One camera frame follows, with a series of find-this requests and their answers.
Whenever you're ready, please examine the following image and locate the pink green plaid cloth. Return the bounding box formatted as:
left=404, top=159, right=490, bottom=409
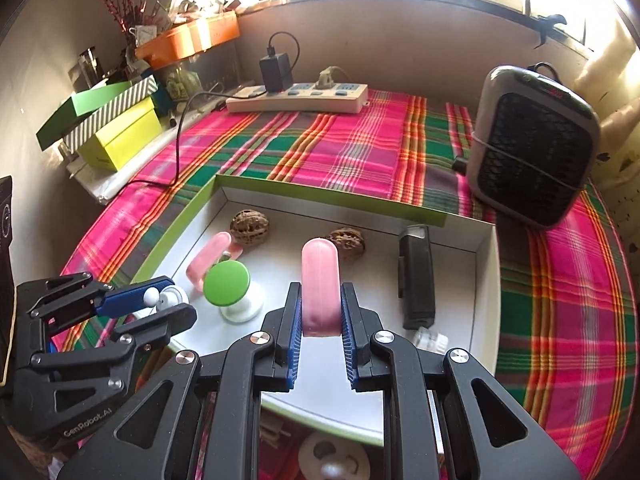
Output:
left=50, top=87, right=633, bottom=480

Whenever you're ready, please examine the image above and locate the grey black space heater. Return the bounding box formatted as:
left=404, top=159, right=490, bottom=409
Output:
left=466, top=62, right=601, bottom=231

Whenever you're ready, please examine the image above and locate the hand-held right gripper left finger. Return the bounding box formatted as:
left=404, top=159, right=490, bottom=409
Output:
left=55, top=282, right=303, bottom=480

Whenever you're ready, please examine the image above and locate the orange storage box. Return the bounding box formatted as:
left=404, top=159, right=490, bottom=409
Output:
left=135, top=10, right=241, bottom=72

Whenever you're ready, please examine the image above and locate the white ball-tipped knob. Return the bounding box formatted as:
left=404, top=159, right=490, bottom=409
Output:
left=143, top=284, right=191, bottom=313

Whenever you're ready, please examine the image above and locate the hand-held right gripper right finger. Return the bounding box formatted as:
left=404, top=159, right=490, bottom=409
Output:
left=341, top=281, right=583, bottom=480

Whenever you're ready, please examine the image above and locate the black window handle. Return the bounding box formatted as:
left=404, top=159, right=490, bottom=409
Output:
left=535, top=14, right=568, bottom=48

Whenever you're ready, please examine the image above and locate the white cup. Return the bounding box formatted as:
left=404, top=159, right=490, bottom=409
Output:
left=127, top=24, right=157, bottom=53

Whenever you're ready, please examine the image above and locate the clear glass container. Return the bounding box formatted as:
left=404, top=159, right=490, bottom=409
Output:
left=162, top=42, right=241, bottom=103

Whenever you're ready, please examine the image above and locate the black charger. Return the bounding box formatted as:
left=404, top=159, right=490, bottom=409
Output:
left=259, top=32, right=301, bottom=95

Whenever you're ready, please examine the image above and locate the white wrapped board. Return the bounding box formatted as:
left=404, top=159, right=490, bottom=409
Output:
left=66, top=157, right=138, bottom=206

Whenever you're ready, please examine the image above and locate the striped box lid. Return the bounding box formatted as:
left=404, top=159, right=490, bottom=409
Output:
left=62, top=75, right=158, bottom=153

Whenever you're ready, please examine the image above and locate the pink rubber bar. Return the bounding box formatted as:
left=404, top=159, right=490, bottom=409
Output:
left=300, top=237, right=342, bottom=338

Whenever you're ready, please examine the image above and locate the brown walnut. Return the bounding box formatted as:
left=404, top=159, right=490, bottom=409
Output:
left=325, top=227, right=367, bottom=261
left=230, top=210, right=271, bottom=246

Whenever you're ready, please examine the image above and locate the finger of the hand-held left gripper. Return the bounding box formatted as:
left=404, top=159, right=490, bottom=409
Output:
left=16, top=272, right=172, bottom=335
left=30, top=304, right=198, bottom=413

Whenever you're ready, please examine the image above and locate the black power cable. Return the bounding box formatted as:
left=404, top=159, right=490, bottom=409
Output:
left=134, top=91, right=228, bottom=188

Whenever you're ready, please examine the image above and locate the green box lid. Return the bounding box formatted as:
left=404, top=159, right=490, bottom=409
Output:
left=36, top=80, right=133, bottom=152

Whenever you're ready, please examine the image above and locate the black rectangular device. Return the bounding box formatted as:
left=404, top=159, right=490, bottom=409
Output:
left=397, top=224, right=436, bottom=331

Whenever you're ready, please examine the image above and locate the pink clip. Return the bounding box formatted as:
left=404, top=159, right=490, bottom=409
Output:
left=186, top=231, right=244, bottom=295

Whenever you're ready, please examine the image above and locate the green cardboard box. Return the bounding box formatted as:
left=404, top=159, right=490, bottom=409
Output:
left=127, top=174, right=502, bottom=448

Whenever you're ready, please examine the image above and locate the white usb cable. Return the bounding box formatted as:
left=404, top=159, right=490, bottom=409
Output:
left=260, top=410, right=291, bottom=453

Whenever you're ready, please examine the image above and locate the yellow-green cardboard box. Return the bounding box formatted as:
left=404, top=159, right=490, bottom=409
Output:
left=77, top=96, right=163, bottom=172

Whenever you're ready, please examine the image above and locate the beige plug adapter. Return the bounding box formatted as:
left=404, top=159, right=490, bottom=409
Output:
left=317, top=66, right=351, bottom=92

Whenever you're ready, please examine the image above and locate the white round toy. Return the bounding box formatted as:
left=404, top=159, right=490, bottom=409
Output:
left=298, top=431, right=371, bottom=480

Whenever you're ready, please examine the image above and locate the clear small plastic piece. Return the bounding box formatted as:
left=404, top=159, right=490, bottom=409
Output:
left=413, top=326, right=452, bottom=359

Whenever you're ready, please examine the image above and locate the green-topped white stand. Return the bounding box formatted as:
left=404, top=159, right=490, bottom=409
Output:
left=202, top=260, right=266, bottom=323

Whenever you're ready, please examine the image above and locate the beige power strip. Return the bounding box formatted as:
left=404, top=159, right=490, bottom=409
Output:
left=226, top=81, right=369, bottom=114

